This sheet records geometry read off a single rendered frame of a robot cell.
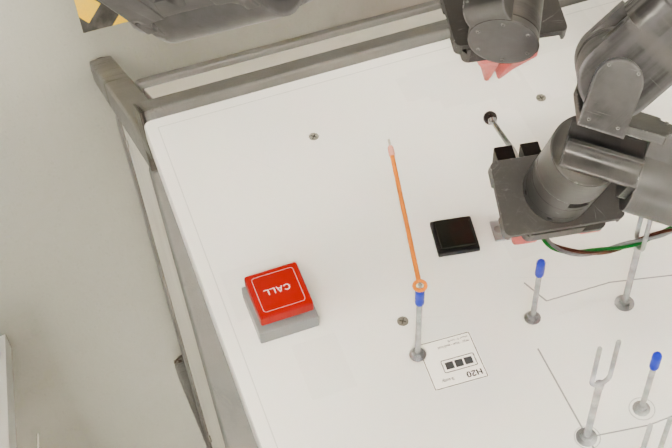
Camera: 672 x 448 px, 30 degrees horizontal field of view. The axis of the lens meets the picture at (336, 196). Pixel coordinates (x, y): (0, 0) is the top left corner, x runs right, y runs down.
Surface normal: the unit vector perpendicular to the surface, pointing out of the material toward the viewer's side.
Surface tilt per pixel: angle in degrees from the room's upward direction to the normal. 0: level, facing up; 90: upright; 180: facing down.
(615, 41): 25
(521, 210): 31
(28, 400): 0
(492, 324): 55
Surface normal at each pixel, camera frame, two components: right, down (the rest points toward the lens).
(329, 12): 0.26, 0.21
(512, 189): 0.05, -0.28
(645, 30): -0.18, 0.31
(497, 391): -0.03, -0.65
